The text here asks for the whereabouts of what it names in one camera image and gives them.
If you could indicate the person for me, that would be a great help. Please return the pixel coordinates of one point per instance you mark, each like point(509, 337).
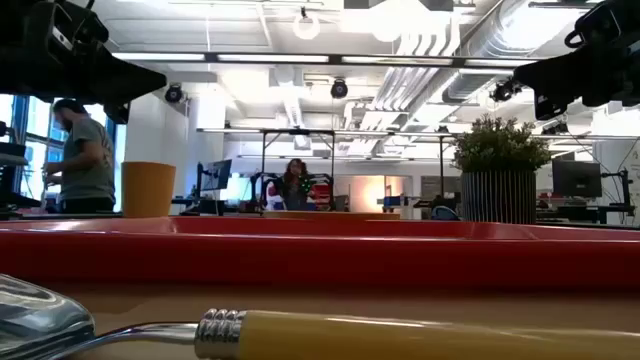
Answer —
point(87, 160)
point(296, 187)

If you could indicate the silver ventilation duct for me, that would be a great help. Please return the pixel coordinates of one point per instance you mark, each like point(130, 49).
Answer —
point(500, 35)

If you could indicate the black computer monitor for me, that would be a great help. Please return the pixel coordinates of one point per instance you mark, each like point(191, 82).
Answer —
point(577, 179)
point(217, 175)

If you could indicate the linear ceiling light bar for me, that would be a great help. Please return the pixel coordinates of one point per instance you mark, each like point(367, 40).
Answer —
point(272, 58)

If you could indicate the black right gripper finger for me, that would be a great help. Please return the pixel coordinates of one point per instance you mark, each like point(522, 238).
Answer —
point(555, 77)

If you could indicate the black round ceiling device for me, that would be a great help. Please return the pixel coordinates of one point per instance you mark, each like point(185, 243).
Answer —
point(339, 89)
point(504, 91)
point(173, 93)

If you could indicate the orange plate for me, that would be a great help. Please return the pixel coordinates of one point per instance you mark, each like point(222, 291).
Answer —
point(330, 215)

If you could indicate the green plant in ribbed pot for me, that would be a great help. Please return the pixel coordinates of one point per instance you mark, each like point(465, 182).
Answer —
point(500, 190)

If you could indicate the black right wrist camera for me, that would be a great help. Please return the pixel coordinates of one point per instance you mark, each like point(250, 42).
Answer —
point(612, 22)

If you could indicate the large glass window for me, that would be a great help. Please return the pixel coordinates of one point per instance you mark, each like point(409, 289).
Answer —
point(35, 150)

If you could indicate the blue office chair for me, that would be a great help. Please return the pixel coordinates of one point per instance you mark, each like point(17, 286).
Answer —
point(445, 214)

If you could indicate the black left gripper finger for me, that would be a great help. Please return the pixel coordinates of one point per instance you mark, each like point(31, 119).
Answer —
point(120, 77)

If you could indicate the black desk pole stand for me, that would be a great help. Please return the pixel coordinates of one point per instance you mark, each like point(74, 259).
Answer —
point(624, 190)

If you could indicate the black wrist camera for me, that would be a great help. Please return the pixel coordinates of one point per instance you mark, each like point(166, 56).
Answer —
point(612, 22)
point(65, 25)

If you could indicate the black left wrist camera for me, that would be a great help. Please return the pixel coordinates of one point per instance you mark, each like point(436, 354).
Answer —
point(65, 25)

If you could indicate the orange cup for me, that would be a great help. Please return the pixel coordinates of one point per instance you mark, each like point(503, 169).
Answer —
point(148, 190)

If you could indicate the red plastic tray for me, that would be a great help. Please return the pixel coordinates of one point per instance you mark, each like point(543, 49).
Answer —
point(320, 255)

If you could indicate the black gantry frame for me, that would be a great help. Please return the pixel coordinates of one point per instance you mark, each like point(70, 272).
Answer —
point(297, 132)

